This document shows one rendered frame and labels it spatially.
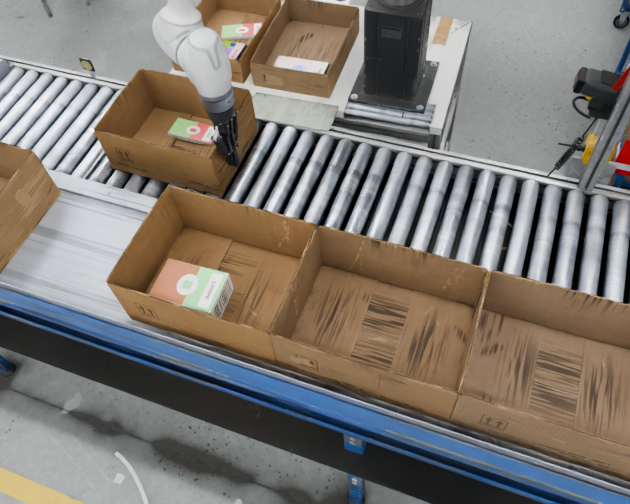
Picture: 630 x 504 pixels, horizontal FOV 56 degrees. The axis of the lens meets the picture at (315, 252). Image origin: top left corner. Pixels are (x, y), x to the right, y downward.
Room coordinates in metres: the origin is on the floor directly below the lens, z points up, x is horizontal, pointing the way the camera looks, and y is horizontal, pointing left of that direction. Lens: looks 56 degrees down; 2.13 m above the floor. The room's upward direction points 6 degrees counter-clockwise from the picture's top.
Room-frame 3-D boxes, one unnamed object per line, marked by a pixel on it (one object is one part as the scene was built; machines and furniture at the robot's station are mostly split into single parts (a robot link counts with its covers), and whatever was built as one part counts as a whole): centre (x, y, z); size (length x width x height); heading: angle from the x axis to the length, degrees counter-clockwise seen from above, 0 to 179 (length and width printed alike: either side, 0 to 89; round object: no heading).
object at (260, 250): (0.76, 0.23, 0.96); 0.39 x 0.29 x 0.17; 64
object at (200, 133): (1.45, 0.35, 0.76); 0.16 x 0.07 x 0.02; 64
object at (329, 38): (1.78, -0.06, 0.80); 0.38 x 0.28 x 0.10; 157
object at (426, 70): (1.59, -0.34, 0.91); 0.26 x 0.26 x 0.33; 67
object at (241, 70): (1.91, 0.23, 0.80); 0.38 x 0.28 x 0.10; 155
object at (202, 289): (0.74, 0.30, 0.92); 0.16 x 0.11 x 0.07; 67
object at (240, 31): (1.95, 0.17, 0.76); 0.16 x 0.07 x 0.02; 87
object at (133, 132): (1.39, 0.38, 0.83); 0.39 x 0.29 x 0.17; 65
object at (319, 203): (1.14, -0.04, 0.72); 0.52 x 0.05 x 0.05; 154
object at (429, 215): (1.00, -0.33, 0.72); 0.52 x 0.05 x 0.05; 154
